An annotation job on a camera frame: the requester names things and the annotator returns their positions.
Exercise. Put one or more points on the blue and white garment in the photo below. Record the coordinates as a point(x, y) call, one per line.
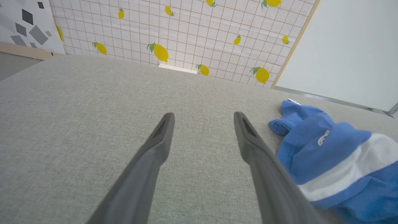
point(311, 155)

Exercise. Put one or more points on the lemon print checked cloth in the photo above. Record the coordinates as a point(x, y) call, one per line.
point(186, 31)

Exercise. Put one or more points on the beige wooden baseboard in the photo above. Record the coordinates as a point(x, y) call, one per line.
point(25, 51)

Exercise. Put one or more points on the grey geometric pattern panel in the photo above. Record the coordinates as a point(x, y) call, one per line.
point(31, 31)

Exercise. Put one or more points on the white board with wooden edge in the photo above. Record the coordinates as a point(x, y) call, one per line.
point(348, 46)

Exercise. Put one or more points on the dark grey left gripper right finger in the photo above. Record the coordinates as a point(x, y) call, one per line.
point(267, 183)

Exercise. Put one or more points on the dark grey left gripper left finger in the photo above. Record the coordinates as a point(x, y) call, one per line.
point(140, 180)

